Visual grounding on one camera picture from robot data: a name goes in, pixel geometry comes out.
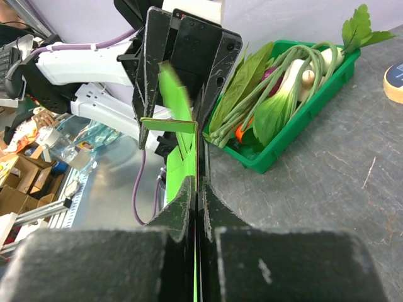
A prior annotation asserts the white toy radish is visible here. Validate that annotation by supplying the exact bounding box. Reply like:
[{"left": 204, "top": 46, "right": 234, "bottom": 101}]
[{"left": 321, "top": 4, "right": 397, "bottom": 70}]

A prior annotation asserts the purple toy onion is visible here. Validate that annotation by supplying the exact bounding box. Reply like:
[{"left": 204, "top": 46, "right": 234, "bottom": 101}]
[{"left": 260, "top": 66, "right": 285, "bottom": 98}]

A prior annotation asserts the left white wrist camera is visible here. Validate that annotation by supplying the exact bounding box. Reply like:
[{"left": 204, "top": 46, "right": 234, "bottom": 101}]
[{"left": 162, "top": 0, "right": 225, "bottom": 25}]

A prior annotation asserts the green paper box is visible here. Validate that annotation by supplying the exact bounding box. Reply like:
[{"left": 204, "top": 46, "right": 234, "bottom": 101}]
[{"left": 135, "top": 62, "right": 198, "bottom": 301}]

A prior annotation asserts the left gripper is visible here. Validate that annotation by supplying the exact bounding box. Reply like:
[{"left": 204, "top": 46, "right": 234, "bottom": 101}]
[{"left": 116, "top": 1, "right": 242, "bottom": 148}]

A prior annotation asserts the orange toy carrot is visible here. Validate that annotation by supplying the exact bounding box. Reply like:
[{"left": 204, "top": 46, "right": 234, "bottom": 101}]
[{"left": 235, "top": 118, "right": 253, "bottom": 144}]

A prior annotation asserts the toy white mushroom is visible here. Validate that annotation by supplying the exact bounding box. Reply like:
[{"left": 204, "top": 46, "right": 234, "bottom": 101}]
[{"left": 298, "top": 69, "right": 315, "bottom": 103}]

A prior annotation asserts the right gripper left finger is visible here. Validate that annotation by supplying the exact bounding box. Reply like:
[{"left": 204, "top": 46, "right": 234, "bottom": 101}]
[{"left": 1, "top": 176, "right": 193, "bottom": 301}]

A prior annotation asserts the masking tape roll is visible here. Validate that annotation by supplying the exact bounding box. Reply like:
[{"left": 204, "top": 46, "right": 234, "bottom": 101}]
[{"left": 383, "top": 62, "right": 403, "bottom": 104}]

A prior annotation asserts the toy bok choy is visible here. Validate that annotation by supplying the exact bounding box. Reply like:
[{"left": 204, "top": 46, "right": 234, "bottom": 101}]
[{"left": 253, "top": 59, "right": 305, "bottom": 147}]

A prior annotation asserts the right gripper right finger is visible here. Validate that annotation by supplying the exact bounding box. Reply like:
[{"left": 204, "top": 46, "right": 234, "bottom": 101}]
[{"left": 198, "top": 182, "right": 387, "bottom": 301}]

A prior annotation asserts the green plastic basket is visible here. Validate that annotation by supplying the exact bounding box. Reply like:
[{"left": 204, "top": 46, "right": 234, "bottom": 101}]
[{"left": 203, "top": 40, "right": 361, "bottom": 174}]

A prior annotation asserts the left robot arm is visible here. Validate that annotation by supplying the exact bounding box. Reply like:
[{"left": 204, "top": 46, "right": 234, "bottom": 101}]
[{"left": 18, "top": 1, "right": 242, "bottom": 154}]

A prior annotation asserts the toy green leaf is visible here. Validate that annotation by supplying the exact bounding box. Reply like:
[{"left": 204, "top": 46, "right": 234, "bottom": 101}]
[{"left": 208, "top": 42, "right": 274, "bottom": 133}]

